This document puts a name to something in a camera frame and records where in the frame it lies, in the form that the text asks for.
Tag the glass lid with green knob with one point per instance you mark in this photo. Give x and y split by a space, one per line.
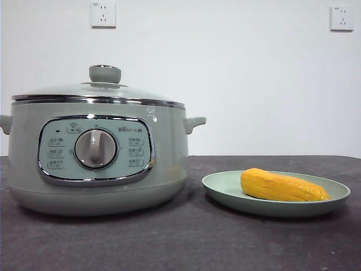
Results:
105 74

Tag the yellow corn cob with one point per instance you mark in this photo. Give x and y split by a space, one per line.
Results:
276 185

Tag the pale green electric steamer pot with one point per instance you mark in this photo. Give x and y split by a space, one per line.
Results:
169 158

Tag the pale green round plate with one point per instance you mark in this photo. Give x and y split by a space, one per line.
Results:
225 192

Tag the white wall socket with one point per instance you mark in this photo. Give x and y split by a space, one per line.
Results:
342 18
103 15

